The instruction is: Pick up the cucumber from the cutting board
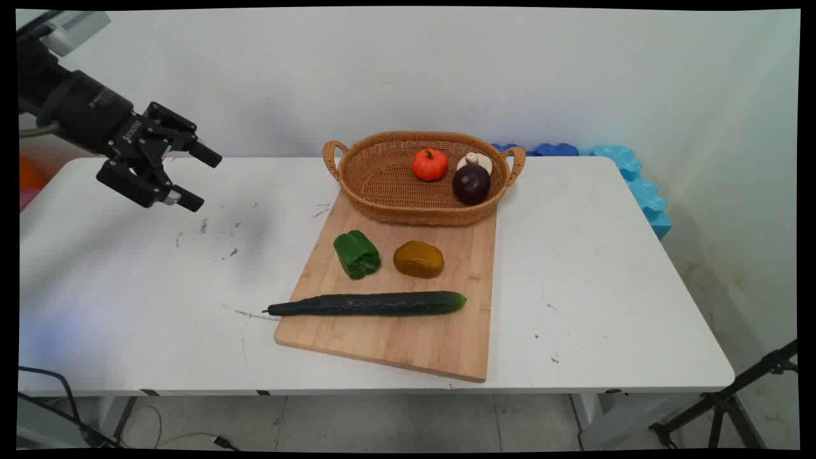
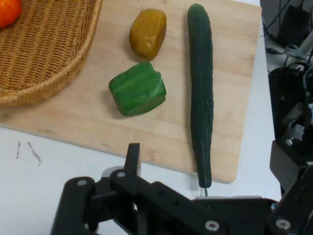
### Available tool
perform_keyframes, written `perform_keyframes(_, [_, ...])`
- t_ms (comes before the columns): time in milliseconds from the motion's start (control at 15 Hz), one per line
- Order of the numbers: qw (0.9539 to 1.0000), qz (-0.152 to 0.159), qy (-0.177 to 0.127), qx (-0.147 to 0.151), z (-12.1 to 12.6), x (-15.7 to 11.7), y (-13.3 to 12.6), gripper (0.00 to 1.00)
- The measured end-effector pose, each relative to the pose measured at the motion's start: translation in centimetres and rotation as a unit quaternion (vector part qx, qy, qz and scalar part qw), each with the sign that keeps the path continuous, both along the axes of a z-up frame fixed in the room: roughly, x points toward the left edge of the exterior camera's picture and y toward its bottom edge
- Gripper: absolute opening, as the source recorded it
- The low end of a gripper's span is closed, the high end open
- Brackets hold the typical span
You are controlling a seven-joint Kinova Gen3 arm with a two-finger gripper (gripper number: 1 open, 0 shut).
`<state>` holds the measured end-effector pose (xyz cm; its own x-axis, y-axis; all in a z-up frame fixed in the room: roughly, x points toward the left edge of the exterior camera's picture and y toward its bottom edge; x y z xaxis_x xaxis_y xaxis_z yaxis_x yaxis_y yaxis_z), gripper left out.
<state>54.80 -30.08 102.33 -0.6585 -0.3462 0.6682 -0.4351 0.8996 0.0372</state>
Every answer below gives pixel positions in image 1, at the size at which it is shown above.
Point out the white mushroom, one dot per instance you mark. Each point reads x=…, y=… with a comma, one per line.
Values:
x=475, y=162

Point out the dark purple onion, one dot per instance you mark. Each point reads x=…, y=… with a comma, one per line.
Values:
x=472, y=185

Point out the black tripod stand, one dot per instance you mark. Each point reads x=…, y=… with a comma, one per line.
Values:
x=720, y=408

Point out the light blue foam mat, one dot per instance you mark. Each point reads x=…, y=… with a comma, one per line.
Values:
x=644, y=191

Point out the woven wicker basket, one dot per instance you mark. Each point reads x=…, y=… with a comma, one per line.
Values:
x=395, y=191

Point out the white table leg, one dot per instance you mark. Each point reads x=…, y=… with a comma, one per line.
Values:
x=612, y=421
x=115, y=414

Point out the brown potato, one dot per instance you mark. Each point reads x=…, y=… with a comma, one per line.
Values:
x=418, y=259

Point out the small orange pumpkin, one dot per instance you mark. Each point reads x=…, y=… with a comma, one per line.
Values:
x=429, y=164

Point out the long dark green cucumber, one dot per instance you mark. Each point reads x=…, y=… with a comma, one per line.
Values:
x=370, y=304

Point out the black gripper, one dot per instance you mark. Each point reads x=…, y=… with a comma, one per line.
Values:
x=95, y=115

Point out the orange object behind table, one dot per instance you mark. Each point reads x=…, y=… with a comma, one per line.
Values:
x=29, y=175

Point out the green bell pepper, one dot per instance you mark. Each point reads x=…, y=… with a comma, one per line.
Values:
x=357, y=255

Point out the bamboo cutting board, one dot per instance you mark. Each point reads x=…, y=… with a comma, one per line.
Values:
x=395, y=338

